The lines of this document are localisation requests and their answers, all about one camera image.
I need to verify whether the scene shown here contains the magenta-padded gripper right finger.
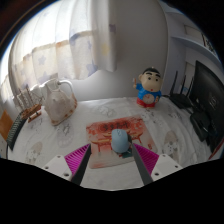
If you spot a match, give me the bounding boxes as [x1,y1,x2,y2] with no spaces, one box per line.
[129,142,184,186]

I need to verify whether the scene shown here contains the white printed tablecloth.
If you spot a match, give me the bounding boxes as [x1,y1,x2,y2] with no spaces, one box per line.
[7,96,216,191]

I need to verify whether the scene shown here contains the black router with antennas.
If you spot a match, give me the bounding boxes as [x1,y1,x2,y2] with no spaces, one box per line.
[168,70,198,110]

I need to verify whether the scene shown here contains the light blue computer mouse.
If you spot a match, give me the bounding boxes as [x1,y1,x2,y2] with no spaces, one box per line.
[110,128,133,154]

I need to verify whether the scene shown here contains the wooden model sailing ship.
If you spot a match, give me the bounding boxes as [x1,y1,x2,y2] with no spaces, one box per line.
[15,87,44,124]

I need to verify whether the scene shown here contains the black computer monitor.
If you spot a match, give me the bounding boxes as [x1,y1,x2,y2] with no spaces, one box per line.
[190,60,224,154]

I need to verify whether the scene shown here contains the black computer keyboard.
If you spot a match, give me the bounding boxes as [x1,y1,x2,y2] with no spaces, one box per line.
[6,111,28,152]

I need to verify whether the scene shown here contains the large white conch shell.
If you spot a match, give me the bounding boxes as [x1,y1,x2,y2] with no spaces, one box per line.
[43,78,78,127]

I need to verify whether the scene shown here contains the cartoon boy figurine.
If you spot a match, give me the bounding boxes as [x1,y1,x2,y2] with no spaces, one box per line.
[133,66,163,109]

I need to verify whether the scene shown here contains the white star-print curtain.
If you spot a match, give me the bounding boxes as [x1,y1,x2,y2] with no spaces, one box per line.
[1,0,118,98]

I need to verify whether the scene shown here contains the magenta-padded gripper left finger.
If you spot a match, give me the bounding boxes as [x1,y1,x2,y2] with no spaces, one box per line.
[41,143,92,186]

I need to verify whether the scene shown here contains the red printed card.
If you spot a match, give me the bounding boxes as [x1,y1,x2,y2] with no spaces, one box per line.
[208,138,224,161]

